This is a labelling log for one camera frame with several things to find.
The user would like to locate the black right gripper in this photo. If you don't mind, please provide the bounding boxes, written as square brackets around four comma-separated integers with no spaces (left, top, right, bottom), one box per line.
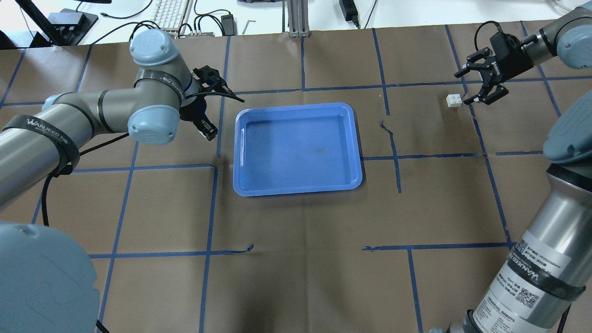
[454,32,534,105]

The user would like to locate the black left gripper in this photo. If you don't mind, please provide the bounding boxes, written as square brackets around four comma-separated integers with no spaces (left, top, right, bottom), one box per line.
[179,66,245,141]

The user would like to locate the white block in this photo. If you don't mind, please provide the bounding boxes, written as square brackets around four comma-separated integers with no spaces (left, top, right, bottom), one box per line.
[445,93,463,108]

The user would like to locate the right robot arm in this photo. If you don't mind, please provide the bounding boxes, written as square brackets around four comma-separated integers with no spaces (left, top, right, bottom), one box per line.
[432,1,591,333]

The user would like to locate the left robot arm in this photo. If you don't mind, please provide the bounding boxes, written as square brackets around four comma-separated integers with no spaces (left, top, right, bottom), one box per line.
[0,28,237,333]

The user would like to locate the blue plastic tray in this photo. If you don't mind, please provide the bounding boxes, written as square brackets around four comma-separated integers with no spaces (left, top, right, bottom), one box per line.
[233,103,363,197]

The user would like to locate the white keyboard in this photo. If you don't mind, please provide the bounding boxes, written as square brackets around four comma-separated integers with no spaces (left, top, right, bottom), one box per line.
[149,0,194,32]

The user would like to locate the black power adapter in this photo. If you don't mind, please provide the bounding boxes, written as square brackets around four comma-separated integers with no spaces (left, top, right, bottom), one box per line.
[339,0,361,29]

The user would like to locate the black monitor stand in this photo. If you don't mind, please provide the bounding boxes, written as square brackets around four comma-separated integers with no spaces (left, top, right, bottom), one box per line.
[16,0,98,46]

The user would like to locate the black braided cable right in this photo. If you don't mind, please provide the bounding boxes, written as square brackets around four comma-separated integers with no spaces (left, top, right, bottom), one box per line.
[474,21,502,54]

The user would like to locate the aluminium frame post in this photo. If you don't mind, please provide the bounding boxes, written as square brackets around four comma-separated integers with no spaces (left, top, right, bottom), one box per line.
[283,0,310,38]

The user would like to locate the black camera cable left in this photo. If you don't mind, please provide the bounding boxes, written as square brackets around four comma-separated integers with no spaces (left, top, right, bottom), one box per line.
[41,90,232,333]

